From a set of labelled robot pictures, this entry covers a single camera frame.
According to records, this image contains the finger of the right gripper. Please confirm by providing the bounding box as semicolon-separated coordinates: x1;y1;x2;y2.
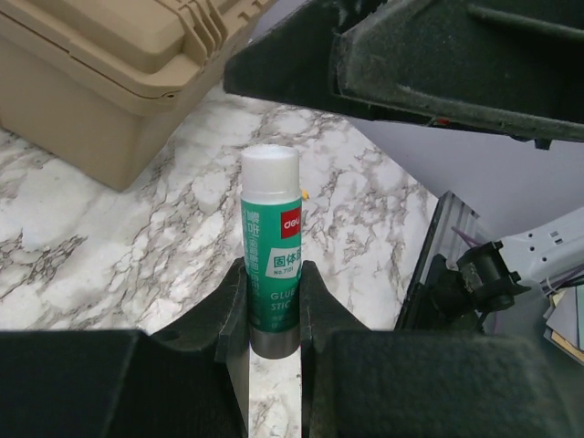
334;1;583;141
224;1;379;120

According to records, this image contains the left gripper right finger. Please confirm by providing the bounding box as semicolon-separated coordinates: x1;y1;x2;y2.
299;261;583;437

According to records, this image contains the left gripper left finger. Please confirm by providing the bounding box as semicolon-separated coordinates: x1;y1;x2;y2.
1;260;249;437

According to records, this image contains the green white glue stick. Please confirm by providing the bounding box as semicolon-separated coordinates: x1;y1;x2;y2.
241;144;302;360

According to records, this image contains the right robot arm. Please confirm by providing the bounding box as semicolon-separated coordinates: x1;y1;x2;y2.
224;1;583;330

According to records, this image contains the tan plastic toolbox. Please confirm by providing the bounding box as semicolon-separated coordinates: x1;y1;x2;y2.
1;0;271;191

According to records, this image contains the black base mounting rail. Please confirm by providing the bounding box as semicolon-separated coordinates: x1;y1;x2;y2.
394;192;479;330

